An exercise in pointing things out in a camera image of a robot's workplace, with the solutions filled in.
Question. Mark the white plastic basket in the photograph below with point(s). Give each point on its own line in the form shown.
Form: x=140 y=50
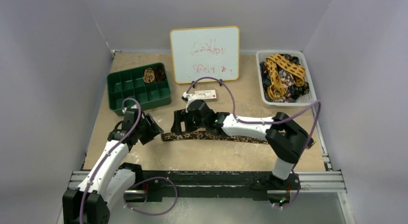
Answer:
x=284 y=79

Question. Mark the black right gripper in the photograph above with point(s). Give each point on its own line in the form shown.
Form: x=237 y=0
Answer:
x=183 y=121

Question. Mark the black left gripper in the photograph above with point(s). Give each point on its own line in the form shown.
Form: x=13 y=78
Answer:
x=153 y=130

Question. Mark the small white cardboard box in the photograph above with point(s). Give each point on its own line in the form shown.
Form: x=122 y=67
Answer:
x=206 y=95

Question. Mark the dark floral ties pile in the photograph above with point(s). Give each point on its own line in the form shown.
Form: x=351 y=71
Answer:
x=287 y=85

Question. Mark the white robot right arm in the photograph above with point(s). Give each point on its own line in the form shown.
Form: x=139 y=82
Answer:
x=286 y=137

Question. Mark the brown floral tie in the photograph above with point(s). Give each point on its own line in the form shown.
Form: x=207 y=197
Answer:
x=206 y=135

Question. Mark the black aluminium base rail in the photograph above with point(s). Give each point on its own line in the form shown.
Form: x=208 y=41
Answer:
x=256 y=185

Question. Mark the whiteboard with yellow frame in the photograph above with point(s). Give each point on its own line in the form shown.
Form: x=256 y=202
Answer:
x=205 y=52

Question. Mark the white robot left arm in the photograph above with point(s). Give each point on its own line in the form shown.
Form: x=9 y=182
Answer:
x=92 y=200

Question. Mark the green compartment tray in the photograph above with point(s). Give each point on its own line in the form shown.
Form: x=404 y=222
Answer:
x=129 y=84

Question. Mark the rolled dark red tie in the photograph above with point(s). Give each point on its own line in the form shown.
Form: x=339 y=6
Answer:
x=160 y=73

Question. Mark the rolled yellow patterned tie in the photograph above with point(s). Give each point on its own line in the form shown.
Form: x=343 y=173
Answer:
x=149 y=76

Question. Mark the yellow spotted tie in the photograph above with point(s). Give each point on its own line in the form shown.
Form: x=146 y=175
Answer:
x=280 y=73

